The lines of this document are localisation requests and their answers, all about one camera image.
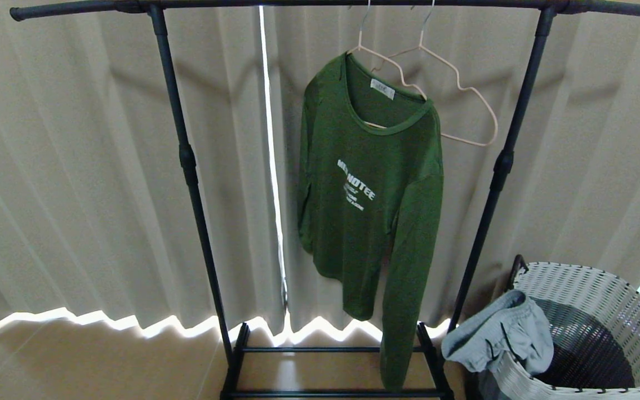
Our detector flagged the green long-sleeved shirt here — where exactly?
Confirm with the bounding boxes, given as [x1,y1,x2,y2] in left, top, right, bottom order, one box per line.
[297,52,444,391]

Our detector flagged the pink clothes hanger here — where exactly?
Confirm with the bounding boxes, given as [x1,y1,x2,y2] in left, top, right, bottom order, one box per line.
[372,0,499,148]
[347,0,428,129]

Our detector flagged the pale grey shorts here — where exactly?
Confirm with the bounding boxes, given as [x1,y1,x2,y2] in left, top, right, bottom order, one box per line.
[441,289,555,400]

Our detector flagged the black clothes rack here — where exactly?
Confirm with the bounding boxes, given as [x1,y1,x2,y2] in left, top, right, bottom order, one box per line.
[9,0,640,400]

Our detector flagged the white laundry basket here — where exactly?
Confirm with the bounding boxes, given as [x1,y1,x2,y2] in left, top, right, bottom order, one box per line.
[464,254,640,400]

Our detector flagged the beige curtain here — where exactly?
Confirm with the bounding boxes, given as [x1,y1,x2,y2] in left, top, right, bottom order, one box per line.
[0,0,640,339]

